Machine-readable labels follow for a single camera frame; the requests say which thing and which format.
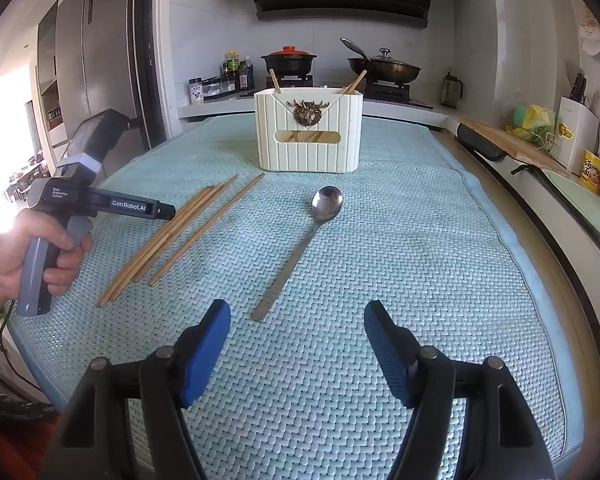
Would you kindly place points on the black gas stove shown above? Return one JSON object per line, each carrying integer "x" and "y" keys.
{"x": 390, "y": 91}

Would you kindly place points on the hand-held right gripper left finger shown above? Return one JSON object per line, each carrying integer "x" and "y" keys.
{"x": 207, "y": 355}

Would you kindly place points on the metal spoon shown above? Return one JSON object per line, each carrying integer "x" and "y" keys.
{"x": 326, "y": 203}

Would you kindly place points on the yellow cup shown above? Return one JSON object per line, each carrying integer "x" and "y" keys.
{"x": 592, "y": 170}

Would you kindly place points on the bunch of wooden chopsticks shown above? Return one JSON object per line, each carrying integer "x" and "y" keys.
{"x": 177, "y": 232}

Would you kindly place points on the dark sauce bottles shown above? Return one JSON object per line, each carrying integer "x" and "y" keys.
{"x": 237, "y": 72}

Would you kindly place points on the person's left hand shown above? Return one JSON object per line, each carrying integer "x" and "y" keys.
{"x": 7, "y": 255}

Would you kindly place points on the dark kettle jug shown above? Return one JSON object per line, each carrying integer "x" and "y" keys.
{"x": 451, "y": 92}

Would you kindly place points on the spice jar rack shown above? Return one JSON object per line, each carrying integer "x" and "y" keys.
{"x": 214, "y": 87}

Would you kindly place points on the dark wooden shelf cabinet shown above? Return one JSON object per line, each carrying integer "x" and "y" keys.
{"x": 47, "y": 60}

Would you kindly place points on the hanging printed towel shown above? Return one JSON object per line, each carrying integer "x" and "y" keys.
{"x": 594, "y": 32}

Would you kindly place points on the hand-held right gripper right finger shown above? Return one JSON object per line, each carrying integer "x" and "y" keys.
{"x": 387, "y": 355}

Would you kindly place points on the black door frame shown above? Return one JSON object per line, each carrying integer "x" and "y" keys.
{"x": 157, "y": 60}

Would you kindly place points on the cream utensil holder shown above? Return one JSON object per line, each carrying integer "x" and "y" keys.
{"x": 280, "y": 135}

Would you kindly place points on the grey refrigerator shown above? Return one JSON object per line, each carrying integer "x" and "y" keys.
{"x": 105, "y": 60}

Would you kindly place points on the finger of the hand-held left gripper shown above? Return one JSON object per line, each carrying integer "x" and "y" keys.
{"x": 166, "y": 211}

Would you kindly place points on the black plastic tray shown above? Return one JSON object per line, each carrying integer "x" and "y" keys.
{"x": 480, "y": 144}

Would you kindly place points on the dark wok with lid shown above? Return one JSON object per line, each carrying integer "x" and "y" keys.
{"x": 385, "y": 70}

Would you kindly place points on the black clay pot red lid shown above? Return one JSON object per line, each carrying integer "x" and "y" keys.
{"x": 290, "y": 62}

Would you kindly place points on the light blue table mat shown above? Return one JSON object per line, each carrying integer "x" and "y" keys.
{"x": 430, "y": 260}

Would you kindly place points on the white spice jar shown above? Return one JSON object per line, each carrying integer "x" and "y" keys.
{"x": 196, "y": 92}

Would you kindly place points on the green and yellow cloths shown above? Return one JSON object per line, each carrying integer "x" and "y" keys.
{"x": 530, "y": 122}

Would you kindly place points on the wooden cutting board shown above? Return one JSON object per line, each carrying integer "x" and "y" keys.
{"x": 520, "y": 147}

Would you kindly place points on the light green sink cover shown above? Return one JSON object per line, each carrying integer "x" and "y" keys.
{"x": 585, "y": 210}

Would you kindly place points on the white knife block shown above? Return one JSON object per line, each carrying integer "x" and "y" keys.
{"x": 577, "y": 135}

